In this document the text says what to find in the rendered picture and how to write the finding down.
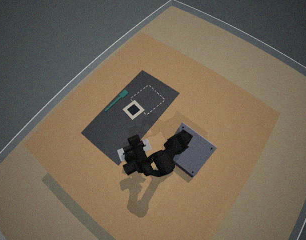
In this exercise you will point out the beige square tile with dark center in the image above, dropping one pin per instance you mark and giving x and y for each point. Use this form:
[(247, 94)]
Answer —
[(133, 110)]

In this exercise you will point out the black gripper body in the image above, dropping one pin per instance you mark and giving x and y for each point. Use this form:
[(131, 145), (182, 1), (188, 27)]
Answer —
[(134, 141)]

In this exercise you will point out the dark grey mat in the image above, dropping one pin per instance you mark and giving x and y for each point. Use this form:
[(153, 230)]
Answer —
[(110, 130)]

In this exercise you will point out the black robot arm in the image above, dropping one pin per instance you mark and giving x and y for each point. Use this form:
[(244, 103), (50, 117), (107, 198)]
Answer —
[(163, 159)]

